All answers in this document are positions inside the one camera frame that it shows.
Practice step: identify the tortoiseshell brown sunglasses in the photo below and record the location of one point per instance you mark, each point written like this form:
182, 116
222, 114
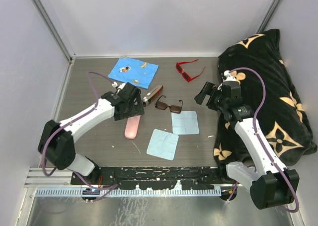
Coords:
172, 108

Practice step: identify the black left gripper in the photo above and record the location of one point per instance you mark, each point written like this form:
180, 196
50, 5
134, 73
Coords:
137, 110

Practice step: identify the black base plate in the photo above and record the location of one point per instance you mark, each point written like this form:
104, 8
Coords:
160, 178

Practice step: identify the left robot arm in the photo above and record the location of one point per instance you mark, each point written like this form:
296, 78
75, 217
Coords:
57, 143

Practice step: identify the black floral plush pillow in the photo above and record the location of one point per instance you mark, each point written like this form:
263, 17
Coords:
258, 67

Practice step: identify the aluminium front rail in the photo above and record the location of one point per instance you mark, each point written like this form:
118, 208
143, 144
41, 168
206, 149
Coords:
66, 184

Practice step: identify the pink glasses case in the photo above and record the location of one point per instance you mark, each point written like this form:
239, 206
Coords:
132, 127

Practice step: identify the brown striped glasses case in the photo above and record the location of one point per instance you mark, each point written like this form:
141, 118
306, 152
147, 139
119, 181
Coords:
152, 95

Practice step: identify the light blue cloth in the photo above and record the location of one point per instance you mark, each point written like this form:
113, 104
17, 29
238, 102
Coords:
162, 144
185, 123

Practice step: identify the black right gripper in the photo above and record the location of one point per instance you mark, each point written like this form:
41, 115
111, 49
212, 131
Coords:
210, 89

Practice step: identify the blue cartoon print cloth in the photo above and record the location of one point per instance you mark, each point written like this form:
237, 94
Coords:
136, 72

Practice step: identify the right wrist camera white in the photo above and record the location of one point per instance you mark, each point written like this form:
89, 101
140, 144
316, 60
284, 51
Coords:
227, 77

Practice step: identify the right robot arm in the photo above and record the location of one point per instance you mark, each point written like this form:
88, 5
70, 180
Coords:
271, 184

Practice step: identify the red sunglasses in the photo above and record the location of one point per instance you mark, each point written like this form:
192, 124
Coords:
186, 75

